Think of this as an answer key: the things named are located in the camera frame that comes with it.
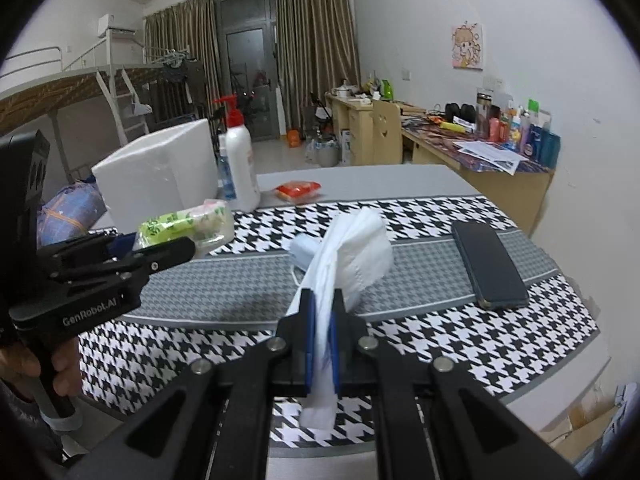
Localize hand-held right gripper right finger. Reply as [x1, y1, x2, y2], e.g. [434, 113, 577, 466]
[327, 287, 583, 480]

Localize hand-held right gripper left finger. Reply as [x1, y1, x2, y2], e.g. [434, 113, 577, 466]
[60, 287, 321, 480]

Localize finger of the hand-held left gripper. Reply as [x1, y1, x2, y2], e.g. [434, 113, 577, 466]
[60, 227, 137, 262]
[47, 236, 197, 286]

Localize green tissue pack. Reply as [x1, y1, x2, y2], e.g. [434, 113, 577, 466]
[136, 199, 235, 259]

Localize white face mask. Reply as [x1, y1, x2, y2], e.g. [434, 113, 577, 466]
[292, 208, 394, 428]

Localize light blue face mask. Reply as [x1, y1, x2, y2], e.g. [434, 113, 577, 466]
[290, 234, 323, 273]

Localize white foam box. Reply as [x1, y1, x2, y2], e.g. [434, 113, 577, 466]
[91, 119, 219, 231]

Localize person's left forearm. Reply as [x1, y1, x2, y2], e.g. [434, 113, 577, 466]
[0, 380, 66, 471]

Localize person's left hand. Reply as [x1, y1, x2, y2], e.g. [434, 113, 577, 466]
[0, 332, 83, 401]

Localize blue plaid quilt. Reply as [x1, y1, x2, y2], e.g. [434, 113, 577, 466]
[37, 182, 108, 248]

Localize clear blue-label water bottle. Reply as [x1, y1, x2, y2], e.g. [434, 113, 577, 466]
[216, 132, 237, 201]

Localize houndstooth table mat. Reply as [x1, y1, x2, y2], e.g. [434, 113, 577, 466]
[77, 195, 601, 448]

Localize white lotion pump bottle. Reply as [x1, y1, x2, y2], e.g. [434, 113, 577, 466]
[212, 94, 262, 212]

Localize white bunk bed ladder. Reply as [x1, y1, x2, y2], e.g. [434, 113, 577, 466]
[95, 69, 151, 146]

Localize red snack packet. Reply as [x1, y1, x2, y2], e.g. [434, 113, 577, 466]
[274, 180, 322, 204]

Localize black smartphone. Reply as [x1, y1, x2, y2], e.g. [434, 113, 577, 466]
[451, 221, 530, 310]

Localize dark hanging clothes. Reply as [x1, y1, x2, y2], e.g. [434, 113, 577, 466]
[162, 50, 206, 106]

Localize wooden smiley chair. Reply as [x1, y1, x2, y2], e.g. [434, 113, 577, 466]
[370, 99, 403, 166]

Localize wooden desk with printed cover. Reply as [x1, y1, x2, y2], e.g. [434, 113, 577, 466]
[400, 110, 556, 238]

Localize plain wooden desk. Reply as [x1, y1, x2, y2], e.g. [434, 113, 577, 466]
[325, 91, 376, 166]

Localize black folding chair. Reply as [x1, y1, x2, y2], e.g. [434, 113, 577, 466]
[309, 92, 333, 126]

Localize glass balcony door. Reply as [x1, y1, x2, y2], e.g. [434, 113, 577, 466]
[216, 0, 281, 143]

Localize brown curtain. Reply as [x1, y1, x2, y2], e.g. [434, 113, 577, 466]
[275, 0, 361, 133]
[144, 0, 221, 126]

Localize white air conditioner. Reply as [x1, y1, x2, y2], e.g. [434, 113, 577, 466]
[97, 14, 137, 37]

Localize white printed papers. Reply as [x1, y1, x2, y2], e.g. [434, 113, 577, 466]
[452, 140, 528, 176]

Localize cardboard box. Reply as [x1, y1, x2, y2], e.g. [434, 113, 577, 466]
[552, 402, 623, 461]

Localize row of toiletry bottles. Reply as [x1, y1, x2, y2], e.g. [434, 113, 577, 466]
[475, 87, 562, 168]

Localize pink cartoon wall poster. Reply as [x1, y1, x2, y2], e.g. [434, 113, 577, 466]
[451, 22, 485, 70]

